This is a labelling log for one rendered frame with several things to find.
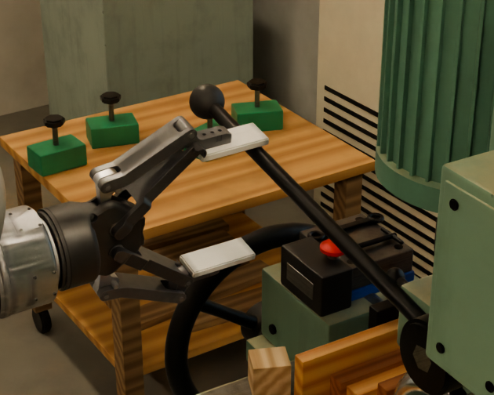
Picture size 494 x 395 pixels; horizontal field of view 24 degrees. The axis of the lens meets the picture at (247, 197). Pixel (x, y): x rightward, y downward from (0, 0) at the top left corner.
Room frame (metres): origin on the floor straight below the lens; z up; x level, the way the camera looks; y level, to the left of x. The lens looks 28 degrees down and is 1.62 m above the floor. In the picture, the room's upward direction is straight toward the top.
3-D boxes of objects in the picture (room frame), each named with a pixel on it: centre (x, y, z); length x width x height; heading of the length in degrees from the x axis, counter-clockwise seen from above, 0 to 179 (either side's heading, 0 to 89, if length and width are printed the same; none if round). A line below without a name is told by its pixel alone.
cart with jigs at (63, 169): (2.33, 0.15, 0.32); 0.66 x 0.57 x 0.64; 123
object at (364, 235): (1.07, -0.10, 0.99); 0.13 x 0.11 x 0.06; 121
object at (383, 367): (0.94, -0.17, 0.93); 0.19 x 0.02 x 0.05; 121
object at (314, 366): (0.95, -0.14, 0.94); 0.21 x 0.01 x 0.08; 121
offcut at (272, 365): (0.95, -0.02, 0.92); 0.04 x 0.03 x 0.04; 99
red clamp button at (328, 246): (1.03, -0.09, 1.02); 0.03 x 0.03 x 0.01
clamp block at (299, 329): (1.07, -0.11, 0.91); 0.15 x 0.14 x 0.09; 121
